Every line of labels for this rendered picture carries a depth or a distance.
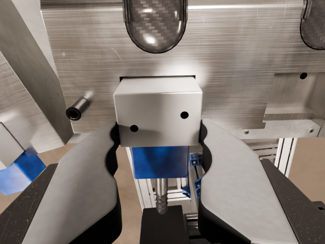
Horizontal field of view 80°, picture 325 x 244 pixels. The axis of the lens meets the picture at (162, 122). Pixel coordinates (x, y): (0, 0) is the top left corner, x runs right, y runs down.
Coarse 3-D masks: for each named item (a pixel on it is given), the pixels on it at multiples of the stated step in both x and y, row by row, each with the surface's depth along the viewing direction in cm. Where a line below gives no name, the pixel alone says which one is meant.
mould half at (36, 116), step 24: (0, 0) 18; (0, 24) 17; (24, 24) 20; (0, 48) 16; (24, 48) 19; (0, 72) 17; (24, 72) 18; (48, 72) 21; (0, 96) 18; (24, 96) 18; (48, 96) 20; (0, 120) 19; (24, 120) 19; (48, 120) 19; (24, 144) 20; (48, 144) 20
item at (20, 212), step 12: (48, 168) 8; (36, 180) 8; (48, 180) 8; (24, 192) 7; (36, 192) 7; (12, 204) 7; (24, 204) 7; (36, 204) 7; (0, 216) 6; (12, 216) 6; (24, 216) 6; (0, 228) 6; (12, 228) 6; (24, 228) 6; (0, 240) 6; (12, 240) 6
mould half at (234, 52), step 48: (48, 0) 12; (96, 0) 12; (192, 0) 12; (240, 0) 12; (288, 0) 12; (96, 48) 13; (192, 48) 13; (240, 48) 13; (288, 48) 13; (96, 96) 14; (240, 96) 14
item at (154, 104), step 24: (120, 96) 11; (144, 96) 11; (168, 96) 11; (192, 96) 11; (120, 120) 11; (144, 120) 11; (168, 120) 12; (192, 120) 12; (120, 144) 12; (144, 144) 12; (168, 144) 12; (192, 144) 12; (144, 168) 15; (168, 168) 15
